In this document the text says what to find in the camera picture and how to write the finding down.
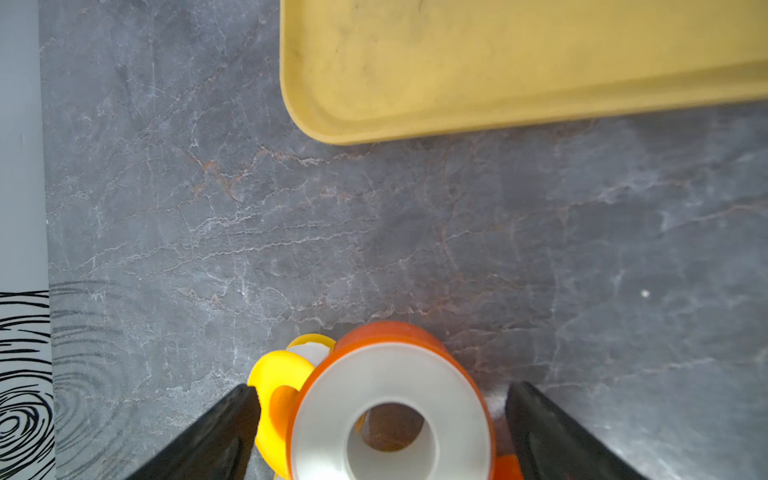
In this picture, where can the yellow sealing tape roll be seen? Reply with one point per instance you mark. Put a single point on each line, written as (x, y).
(313, 347)
(278, 378)

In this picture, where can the orange sealing tape roll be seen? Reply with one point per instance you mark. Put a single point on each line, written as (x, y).
(507, 467)
(391, 362)

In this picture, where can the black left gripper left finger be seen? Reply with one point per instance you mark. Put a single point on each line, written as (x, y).
(218, 445)

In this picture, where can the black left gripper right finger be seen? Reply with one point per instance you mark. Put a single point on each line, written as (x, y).
(550, 444)

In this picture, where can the yellow plastic tray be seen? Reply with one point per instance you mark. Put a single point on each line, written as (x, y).
(355, 72)

